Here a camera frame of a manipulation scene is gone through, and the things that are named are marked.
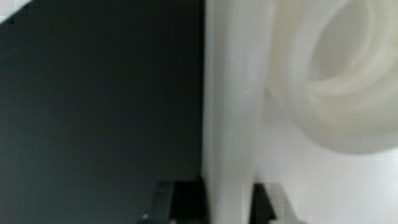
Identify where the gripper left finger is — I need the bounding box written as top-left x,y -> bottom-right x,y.
143,181 -> 204,224

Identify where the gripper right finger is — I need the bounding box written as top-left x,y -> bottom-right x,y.
250,183 -> 305,224

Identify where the white square tabletop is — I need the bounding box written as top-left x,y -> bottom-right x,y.
202,0 -> 398,224

